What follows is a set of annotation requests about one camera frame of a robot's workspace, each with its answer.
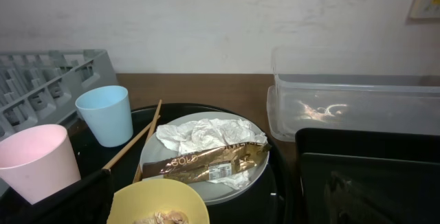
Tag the gold snack wrapper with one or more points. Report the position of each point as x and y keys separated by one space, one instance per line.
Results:
x=210 y=164

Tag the white napkin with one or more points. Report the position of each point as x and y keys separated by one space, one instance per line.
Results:
x=205 y=134

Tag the pink plastic cup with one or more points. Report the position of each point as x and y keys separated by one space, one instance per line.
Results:
x=39 y=161

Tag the round black tray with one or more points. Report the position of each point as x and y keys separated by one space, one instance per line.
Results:
x=269 y=200

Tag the light blue plastic cup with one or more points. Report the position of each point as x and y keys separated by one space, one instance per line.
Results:
x=107 y=112

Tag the grey dishwasher rack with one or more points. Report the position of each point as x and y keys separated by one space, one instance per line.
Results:
x=39 y=88

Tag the yellow bowl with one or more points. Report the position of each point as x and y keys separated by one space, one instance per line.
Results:
x=143 y=199

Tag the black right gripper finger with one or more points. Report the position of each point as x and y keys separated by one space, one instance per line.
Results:
x=86 y=201

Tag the black rectangular tray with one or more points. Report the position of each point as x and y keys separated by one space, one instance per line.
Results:
x=368 y=177

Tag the white wall frame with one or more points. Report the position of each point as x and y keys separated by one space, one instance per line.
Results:
x=424 y=9

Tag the clear plastic bin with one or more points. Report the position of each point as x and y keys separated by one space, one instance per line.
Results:
x=353 y=89

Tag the food scraps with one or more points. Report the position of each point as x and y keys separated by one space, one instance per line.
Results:
x=172 y=217

